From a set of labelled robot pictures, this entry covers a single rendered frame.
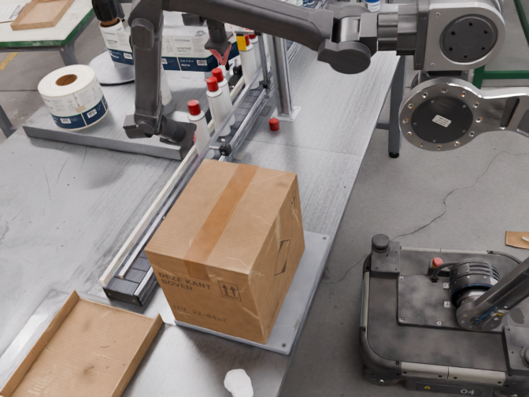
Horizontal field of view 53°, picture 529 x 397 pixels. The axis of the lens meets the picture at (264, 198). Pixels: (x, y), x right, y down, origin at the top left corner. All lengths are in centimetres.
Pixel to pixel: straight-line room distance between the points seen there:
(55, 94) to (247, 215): 102
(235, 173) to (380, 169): 173
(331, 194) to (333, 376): 85
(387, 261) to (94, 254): 110
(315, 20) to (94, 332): 91
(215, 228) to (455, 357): 110
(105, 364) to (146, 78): 67
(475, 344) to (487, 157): 130
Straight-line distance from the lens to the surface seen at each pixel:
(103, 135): 192
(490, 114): 134
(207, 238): 111
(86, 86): 194
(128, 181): 177
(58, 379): 139
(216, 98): 167
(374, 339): 196
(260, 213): 113
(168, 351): 132
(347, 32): 101
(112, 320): 142
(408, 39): 99
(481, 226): 266
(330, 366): 217
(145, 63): 116
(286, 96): 182
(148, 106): 130
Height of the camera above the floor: 193
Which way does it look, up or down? 44 degrees down
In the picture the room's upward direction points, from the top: 10 degrees counter-clockwise
